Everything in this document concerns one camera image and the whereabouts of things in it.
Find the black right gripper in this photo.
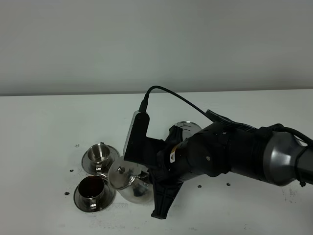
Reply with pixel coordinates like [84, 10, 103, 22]
[146, 125, 191, 219]

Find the stainless steel teapot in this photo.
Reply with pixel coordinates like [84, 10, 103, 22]
[96, 121, 201, 204]

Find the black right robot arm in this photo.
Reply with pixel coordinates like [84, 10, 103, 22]
[149, 122, 313, 219]

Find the near stainless steel saucer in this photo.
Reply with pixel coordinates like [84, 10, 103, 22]
[73, 177, 116, 212]

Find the stainless steel saucer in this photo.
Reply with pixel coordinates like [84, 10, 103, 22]
[73, 177, 116, 212]
[81, 145, 120, 175]

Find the far stainless steel teacup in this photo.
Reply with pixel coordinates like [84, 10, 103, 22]
[85, 142, 112, 174]

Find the stainless steel teacup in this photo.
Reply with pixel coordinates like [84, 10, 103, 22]
[78, 175, 105, 211]
[85, 142, 112, 174]

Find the far stainless steel saucer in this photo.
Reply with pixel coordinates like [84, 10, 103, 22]
[81, 145, 120, 175]

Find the near stainless steel teacup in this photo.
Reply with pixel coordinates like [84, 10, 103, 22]
[78, 175, 105, 211]

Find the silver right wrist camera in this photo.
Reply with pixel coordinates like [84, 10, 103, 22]
[124, 111, 166, 169]

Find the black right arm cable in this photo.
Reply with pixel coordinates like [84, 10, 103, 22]
[138, 85, 313, 147]

